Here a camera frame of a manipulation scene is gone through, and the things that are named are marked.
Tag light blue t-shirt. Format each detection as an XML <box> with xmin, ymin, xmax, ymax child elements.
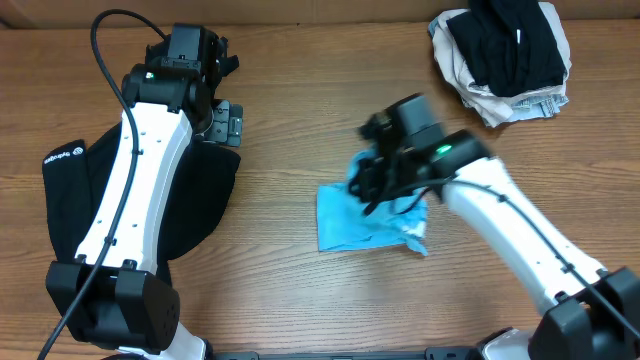
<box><xmin>316</xmin><ymin>149</ymin><xmax>428</xmax><ymax>256</ymax></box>

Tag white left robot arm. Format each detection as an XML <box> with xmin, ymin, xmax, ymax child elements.
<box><xmin>46</xmin><ymin>24</ymin><xmax>242</xmax><ymax>359</ymax></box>

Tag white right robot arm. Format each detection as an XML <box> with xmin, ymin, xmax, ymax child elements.
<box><xmin>348</xmin><ymin>93</ymin><xmax>639</xmax><ymax>360</ymax></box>

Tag beige folded garment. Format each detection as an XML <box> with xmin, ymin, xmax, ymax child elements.
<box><xmin>428</xmin><ymin>9</ymin><xmax>567</xmax><ymax>128</ymax></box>

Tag black shirt with logo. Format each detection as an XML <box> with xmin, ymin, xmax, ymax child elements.
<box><xmin>42</xmin><ymin>121</ymin><xmax>240</xmax><ymax>280</ymax></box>

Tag grey patterned folded garment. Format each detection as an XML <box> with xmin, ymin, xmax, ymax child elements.
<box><xmin>507</xmin><ymin>94</ymin><xmax>569</xmax><ymax>122</ymax></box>

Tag black folded garment on pile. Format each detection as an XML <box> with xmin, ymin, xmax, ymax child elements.
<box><xmin>447</xmin><ymin>0</ymin><xmax>566</xmax><ymax>97</ymax></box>

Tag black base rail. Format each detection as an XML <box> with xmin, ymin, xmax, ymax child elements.
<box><xmin>212</xmin><ymin>346</ymin><xmax>482</xmax><ymax>360</ymax></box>

